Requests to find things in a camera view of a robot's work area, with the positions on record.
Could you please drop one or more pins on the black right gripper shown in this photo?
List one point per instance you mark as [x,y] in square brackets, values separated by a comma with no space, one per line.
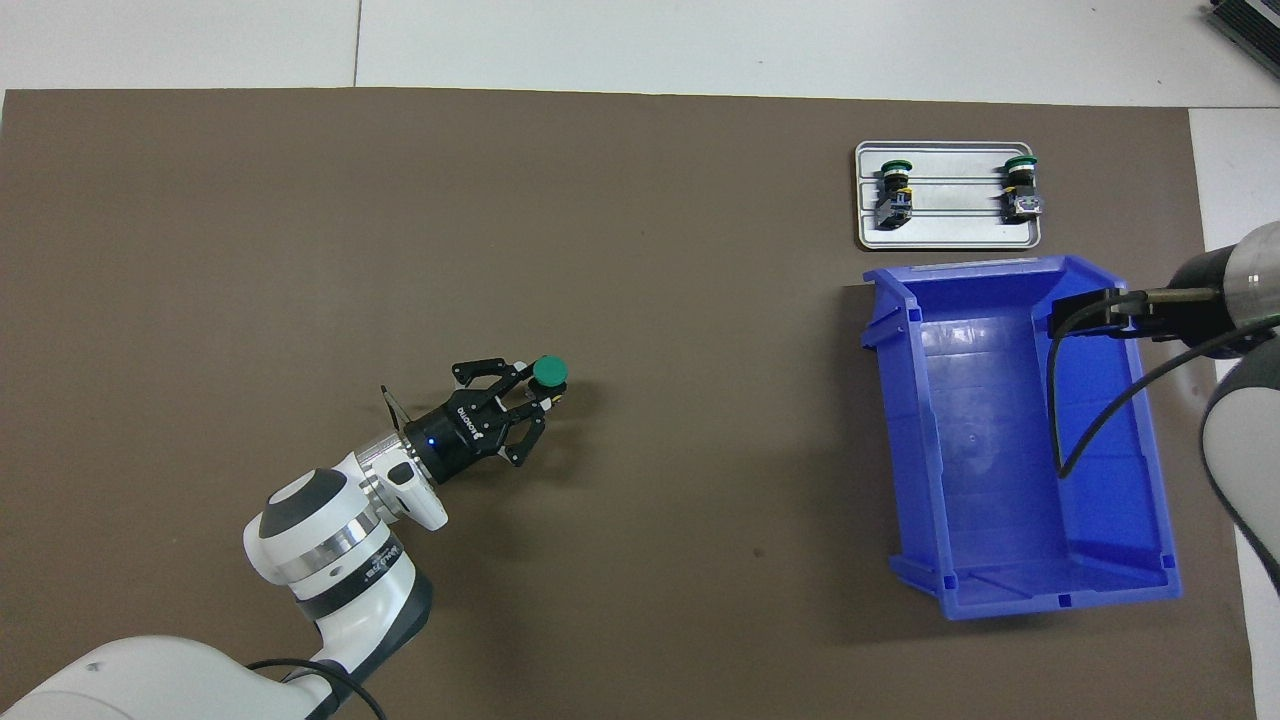
[1205,295]

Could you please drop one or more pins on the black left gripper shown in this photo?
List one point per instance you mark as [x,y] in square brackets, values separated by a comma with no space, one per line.
[455,435]

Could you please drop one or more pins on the green push button switch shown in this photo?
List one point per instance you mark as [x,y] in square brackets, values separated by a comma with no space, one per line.
[548,372]
[1022,190]
[893,195]

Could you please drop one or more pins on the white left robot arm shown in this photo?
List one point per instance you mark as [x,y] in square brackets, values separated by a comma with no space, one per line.
[330,570]

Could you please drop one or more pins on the silver metal tray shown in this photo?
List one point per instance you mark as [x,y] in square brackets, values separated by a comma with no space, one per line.
[960,230]

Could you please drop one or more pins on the blue plastic storage bin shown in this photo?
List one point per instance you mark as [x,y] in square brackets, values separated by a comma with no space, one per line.
[990,480]

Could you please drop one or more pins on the brown table mat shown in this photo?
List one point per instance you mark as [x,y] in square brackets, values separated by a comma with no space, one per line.
[700,500]

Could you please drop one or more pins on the grey ribbed metal device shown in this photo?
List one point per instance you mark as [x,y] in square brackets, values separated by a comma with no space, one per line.
[1250,22]

